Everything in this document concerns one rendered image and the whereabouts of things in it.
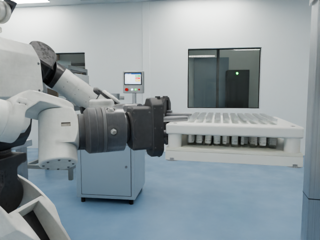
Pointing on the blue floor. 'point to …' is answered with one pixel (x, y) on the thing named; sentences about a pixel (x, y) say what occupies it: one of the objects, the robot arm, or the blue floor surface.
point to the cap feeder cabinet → (110, 174)
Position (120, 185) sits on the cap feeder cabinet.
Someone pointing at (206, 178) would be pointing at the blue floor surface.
